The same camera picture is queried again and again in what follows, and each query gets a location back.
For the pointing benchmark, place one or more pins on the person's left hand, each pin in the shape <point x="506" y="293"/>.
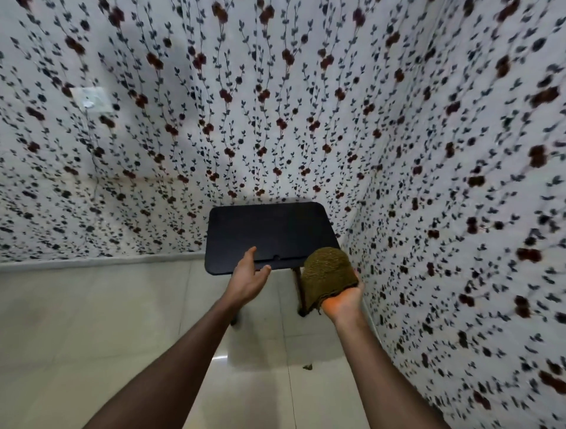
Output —
<point x="245" y="283"/>

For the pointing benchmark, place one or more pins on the brown-green scrub pad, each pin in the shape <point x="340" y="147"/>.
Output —
<point x="327" y="274"/>

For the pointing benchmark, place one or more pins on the person's right hand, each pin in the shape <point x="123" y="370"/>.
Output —
<point x="342" y="307"/>

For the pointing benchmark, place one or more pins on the person's left forearm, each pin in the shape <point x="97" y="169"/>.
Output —
<point x="163" y="380"/>

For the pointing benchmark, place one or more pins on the person's right forearm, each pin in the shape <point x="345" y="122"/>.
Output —
<point x="384" y="380"/>

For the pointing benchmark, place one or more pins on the white wall socket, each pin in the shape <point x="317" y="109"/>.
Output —
<point x="90" y="98"/>

